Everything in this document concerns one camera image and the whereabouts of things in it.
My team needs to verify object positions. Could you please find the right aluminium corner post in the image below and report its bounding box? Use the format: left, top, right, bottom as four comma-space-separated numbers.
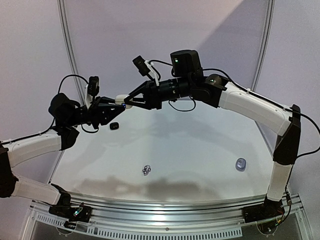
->
251, 0, 275, 91

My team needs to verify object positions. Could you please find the aluminium front rail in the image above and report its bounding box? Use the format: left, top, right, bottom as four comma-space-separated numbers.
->
70, 193, 265, 225

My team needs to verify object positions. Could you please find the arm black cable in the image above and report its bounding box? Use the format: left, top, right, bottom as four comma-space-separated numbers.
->
149, 59, 320, 158
7, 74, 101, 145

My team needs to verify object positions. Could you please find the translucent blue charging case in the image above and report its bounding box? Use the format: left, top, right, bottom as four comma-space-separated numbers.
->
235, 158, 247, 172

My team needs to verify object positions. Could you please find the left aluminium corner post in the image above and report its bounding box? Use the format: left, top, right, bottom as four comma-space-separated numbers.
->
57, 0, 84, 103

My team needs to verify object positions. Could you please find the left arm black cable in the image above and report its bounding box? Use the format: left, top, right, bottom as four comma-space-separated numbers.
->
7, 74, 101, 145

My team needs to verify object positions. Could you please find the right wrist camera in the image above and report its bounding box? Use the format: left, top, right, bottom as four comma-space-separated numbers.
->
132, 55, 161, 87

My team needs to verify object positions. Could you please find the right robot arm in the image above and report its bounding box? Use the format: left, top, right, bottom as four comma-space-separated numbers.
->
123, 49, 301, 218

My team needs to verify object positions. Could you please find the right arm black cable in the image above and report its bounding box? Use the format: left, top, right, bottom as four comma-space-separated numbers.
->
149, 59, 320, 158

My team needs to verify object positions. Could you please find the white charging case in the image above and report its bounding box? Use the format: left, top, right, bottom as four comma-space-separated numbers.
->
114, 94, 133, 110

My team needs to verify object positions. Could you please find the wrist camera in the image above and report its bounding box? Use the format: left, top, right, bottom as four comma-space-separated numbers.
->
84, 76, 100, 108
132, 55, 161, 87

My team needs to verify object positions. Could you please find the aluminium corner post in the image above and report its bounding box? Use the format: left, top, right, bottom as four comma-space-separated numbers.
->
57, 0, 84, 103
251, 0, 275, 91

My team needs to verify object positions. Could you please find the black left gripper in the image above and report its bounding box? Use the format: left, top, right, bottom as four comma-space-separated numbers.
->
66, 95, 125, 129

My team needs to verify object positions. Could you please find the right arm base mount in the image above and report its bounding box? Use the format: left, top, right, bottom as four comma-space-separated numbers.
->
241, 197, 285, 224

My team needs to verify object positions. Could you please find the black charging case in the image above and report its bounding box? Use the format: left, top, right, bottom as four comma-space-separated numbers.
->
109, 122, 120, 131

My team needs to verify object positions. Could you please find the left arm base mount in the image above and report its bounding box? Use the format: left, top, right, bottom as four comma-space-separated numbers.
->
48, 202, 93, 230

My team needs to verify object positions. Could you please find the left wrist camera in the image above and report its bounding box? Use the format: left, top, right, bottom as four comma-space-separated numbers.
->
84, 76, 100, 108

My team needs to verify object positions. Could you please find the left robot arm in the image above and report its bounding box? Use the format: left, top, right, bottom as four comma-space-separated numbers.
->
0, 93, 127, 217

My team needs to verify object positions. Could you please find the perforated white cable tray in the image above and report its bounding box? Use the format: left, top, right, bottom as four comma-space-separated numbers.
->
27, 213, 243, 240

